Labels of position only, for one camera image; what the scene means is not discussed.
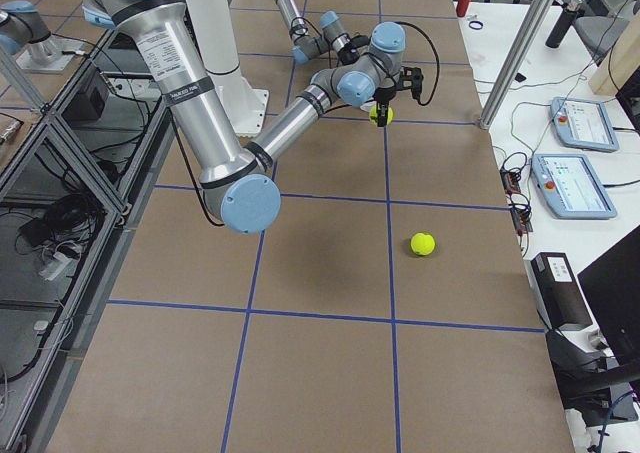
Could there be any aluminium frame rail structure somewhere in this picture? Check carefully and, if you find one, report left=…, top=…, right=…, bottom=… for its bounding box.
left=1, top=32, right=169, bottom=452

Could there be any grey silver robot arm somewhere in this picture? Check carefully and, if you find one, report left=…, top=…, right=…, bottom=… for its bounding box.
left=83, top=0, right=406, bottom=234
left=274, top=0, right=370, bottom=65

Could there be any blue teach pendant far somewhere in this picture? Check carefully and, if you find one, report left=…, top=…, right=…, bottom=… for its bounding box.
left=550, top=97, right=619, bottom=153

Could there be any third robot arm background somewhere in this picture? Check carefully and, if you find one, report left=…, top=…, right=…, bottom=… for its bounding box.
left=1, top=0, right=71, bottom=74

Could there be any blue teach pendant near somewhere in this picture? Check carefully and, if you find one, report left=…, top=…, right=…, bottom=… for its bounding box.
left=531, top=154, right=617, bottom=220

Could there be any black bottle on bench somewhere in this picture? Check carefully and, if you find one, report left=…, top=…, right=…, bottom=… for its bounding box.
left=545, top=0, right=583, bottom=49

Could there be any blue tape roll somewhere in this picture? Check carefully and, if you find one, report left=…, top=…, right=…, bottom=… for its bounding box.
left=469, top=20, right=484, bottom=30

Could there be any black box white label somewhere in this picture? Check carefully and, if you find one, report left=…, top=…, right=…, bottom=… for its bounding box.
left=530, top=252, right=593, bottom=331

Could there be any white column behind arm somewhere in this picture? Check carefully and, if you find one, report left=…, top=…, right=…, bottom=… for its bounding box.
left=186, top=0, right=240, bottom=76

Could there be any yellow tennis ball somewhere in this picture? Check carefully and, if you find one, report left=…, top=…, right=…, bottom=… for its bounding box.
left=369, top=104, right=394, bottom=127
left=410, top=232, right=436, bottom=256

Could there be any blue teach pendant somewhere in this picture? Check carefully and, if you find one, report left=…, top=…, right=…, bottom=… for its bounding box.
left=550, top=97, right=619, bottom=153
left=531, top=154, right=617, bottom=220

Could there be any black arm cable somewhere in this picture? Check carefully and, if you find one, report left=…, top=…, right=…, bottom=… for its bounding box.
left=319, top=21, right=442, bottom=119

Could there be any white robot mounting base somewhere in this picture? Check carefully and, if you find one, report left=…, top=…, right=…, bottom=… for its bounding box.
left=232, top=77, right=270, bottom=137

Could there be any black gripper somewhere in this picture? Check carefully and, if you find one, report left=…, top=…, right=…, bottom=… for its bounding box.
left=375, top=85, right=395, bottom=127

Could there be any black computer monitor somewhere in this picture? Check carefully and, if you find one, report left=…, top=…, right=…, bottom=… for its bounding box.
left=578, top=227, right=639, bottom=363

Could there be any aluminium frame post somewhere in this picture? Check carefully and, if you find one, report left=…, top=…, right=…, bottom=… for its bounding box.
left=478, top=0, right=553, bottom=130

